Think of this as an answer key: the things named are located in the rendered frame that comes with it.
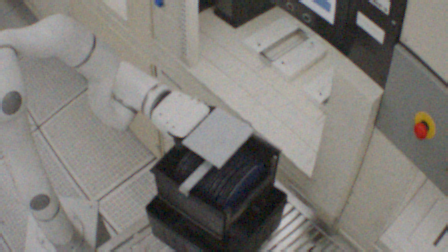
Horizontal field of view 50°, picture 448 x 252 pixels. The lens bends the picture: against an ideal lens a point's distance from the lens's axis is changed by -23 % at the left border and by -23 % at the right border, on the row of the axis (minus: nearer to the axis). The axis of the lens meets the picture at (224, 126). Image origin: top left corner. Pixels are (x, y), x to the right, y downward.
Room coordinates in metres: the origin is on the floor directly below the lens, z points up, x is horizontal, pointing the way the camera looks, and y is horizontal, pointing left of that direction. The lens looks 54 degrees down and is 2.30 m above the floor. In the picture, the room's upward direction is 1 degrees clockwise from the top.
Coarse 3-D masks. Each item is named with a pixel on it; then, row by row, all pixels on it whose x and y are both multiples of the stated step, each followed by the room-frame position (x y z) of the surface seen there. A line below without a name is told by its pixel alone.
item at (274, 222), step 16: (272, 192) 0.80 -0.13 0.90; (160, 208) 0.77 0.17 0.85; (272, 208) 0.80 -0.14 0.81; (160, 224) 0.69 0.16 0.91; (176, 224) 0.76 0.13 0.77; (192, 224) 0.76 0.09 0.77; (240, 224) 0.77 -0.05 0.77; (256, 224) 0.77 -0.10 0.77; (272, 224) 0.72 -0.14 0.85; (160, 240) 0.70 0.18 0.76; (176, 240) 0.66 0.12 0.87; (192, 240) 0.71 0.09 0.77; (208, 240) 0.71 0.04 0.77; (240, 240) 0.71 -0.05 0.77; (256, 240) 0.67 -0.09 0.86
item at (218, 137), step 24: (216, 120) 0.79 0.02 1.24; (192, 144) 0.72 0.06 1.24; (216, 144) 0.73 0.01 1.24; (240, 144) 0.73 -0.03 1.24; (264, 144) 0.80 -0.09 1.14; (168, 168) 0.76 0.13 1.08; (168, 192) 0.70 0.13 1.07; (264, 192) 0.75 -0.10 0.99; (192, 216) 0.66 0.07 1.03; (216, 216) 0.60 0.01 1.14; (240, 216) 0.66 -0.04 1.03
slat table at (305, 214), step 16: (288, 192) 0.88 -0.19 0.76; (288, 208) 0.82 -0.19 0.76; (304, 208) 0.82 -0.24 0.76; (144, 224) 0.76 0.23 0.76; (304, 224) 0.76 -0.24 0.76; (320, 224) 0.76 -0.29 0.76; (112, 240) 0.68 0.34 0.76; (128, 240) 0.70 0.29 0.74; (144, 240) 0.70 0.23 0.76; (272, 240) 0.71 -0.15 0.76; (288, 240) 0.71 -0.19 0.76; (304, 240) 0.70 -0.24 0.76; (336, 240) 0.69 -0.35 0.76
